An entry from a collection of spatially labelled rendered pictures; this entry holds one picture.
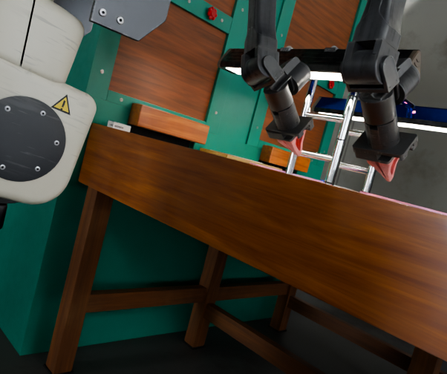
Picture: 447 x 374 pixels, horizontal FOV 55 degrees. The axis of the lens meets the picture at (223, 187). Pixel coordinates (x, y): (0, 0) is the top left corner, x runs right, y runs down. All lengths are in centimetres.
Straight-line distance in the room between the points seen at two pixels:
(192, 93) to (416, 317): 116
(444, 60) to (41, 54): 328
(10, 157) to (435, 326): 59
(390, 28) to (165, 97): 92
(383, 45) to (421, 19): 310
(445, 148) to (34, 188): 309
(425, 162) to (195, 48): 227
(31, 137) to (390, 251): 51
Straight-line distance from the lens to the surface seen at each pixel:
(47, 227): 144
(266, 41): 99
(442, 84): 357
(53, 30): 58
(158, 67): 150
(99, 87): 138
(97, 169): 129
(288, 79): 100
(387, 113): 80
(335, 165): 129
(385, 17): 78
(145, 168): 109
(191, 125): 151
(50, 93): 58
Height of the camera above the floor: 77
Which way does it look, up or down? 4 degrees down
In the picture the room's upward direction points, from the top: 15 degrees clockwise
